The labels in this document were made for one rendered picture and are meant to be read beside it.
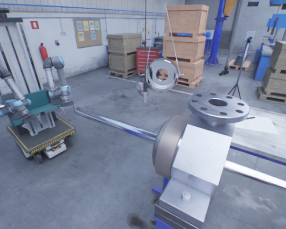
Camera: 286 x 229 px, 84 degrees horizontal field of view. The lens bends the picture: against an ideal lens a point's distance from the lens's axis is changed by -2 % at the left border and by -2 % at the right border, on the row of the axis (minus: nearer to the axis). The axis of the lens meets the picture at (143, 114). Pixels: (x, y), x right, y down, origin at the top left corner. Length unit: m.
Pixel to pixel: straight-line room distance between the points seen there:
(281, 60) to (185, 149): 4.33
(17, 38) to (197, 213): 2.42
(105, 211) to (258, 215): 1.60
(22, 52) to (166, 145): 2.13
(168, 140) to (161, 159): 0.10
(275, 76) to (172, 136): 4.29
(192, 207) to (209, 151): 0.23
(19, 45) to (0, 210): 1.86
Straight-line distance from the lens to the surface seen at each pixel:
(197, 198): 0.77
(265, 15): 13.92
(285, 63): 4.96
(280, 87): 5.08
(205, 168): 0.74
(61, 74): 2.39
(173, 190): 0.77
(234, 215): 2.18
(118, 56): 5.86
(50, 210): 2.22
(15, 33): 2.51
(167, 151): 0.83
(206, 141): 0.75
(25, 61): 2.54
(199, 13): 4.90
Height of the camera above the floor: 1.73
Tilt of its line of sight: 30 degrees down
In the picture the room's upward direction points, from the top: straight up
